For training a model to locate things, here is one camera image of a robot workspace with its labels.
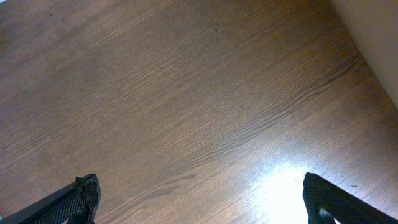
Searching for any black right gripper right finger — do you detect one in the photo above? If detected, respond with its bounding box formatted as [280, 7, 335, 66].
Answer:
[303, 172, 397, 224]

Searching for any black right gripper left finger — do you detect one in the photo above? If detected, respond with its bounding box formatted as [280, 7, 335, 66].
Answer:
[1, 174, 101, 224]

